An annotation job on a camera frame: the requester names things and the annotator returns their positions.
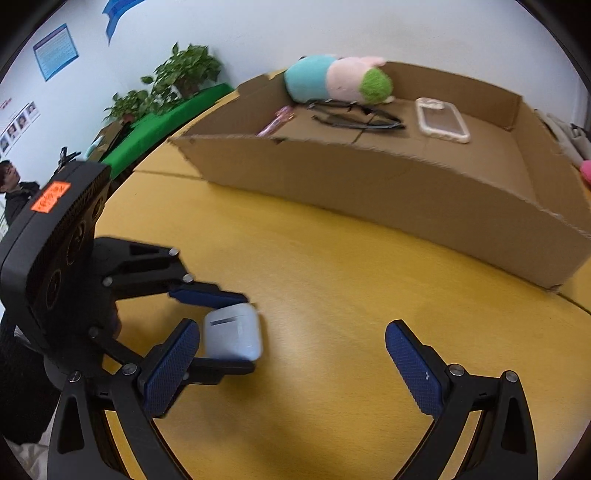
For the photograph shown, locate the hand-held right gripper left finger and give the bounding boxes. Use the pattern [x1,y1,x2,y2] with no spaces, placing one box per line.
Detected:
[47,318,200,480]

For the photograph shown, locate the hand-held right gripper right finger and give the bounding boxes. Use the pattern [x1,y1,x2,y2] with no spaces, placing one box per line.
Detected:
[386,320,539,480]

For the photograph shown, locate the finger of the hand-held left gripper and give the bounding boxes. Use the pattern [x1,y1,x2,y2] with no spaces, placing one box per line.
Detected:
[95,236,250,309]
[88,325,257,386]

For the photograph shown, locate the white earbuds case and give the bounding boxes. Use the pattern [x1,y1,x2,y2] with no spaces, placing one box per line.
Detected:
[203,302,264,361]

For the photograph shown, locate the pink translucent pen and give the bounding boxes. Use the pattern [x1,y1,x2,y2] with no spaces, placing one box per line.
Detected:
[256,105,296,138]

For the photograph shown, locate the brown cardboard box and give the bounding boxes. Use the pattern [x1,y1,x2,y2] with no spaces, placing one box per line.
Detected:
[167,60,591,291]

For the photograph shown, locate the black sunglasses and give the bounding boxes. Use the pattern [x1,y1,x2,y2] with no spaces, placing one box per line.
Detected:
[308,99,407,132]

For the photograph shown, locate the white clear phone case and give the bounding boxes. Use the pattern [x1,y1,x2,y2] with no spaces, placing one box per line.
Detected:
[414,97,472,144]

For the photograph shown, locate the small open cardboard box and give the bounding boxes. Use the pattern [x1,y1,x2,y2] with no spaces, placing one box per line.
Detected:
[90,121,127,160]

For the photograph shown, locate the small potted green plant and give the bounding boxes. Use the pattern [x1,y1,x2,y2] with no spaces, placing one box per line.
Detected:
[104,89,160,123]

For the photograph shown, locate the white cloth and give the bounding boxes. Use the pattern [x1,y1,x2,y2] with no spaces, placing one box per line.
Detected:
[4,415,56,480]

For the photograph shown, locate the large potted green plant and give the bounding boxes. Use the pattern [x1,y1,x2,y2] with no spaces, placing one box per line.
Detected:
[152,42,223,100]

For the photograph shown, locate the blue pink pig plush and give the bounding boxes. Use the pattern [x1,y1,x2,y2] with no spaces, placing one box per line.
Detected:
[284,54,395,104]

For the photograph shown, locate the grey folded clothing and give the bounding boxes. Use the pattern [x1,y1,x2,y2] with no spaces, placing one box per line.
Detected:
[536,108,591,167]

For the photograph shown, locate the wall photo notices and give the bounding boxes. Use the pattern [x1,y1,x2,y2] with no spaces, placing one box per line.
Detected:
[0,97,40,160]

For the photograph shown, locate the blue framed wall poster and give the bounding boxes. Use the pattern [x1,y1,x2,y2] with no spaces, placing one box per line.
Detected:
[32,23,78,83]

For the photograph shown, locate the blue ribbon wall decal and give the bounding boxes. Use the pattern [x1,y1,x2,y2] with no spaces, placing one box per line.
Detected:
[102,0,144,44]

